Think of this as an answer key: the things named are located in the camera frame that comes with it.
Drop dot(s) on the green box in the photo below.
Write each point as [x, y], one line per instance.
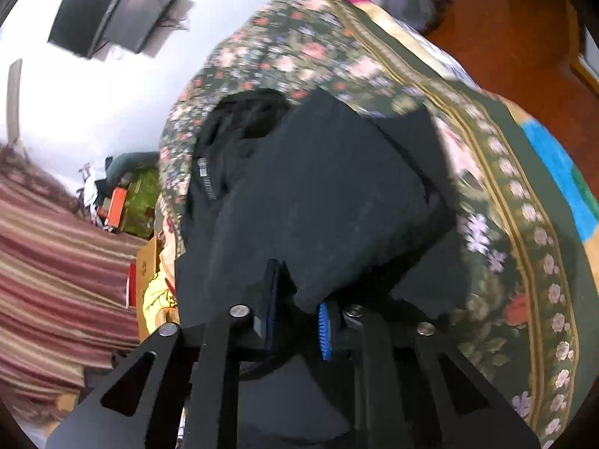
[140, 201]

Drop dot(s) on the colourful patchwork blanket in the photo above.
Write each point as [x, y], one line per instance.
[557, 168]

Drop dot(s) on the wall-mounted television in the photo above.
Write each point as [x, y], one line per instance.
[119, 11]

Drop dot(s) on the black jacket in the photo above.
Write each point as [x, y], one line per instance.
[323, 196]

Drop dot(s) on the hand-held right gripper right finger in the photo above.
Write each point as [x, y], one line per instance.
[324, 332]

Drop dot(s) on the orange box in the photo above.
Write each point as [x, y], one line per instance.
[114, 206]

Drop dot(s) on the striped curtain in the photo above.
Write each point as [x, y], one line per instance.
[51, 262]

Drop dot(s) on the floral bedspread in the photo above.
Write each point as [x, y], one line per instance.
[491, 224]

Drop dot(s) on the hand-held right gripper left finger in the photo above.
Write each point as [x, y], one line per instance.
[270, 318]

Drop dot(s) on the yellow printed cloth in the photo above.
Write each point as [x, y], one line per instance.
[159, 294]

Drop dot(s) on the cardboard box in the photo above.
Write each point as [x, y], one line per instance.
[147, 266]

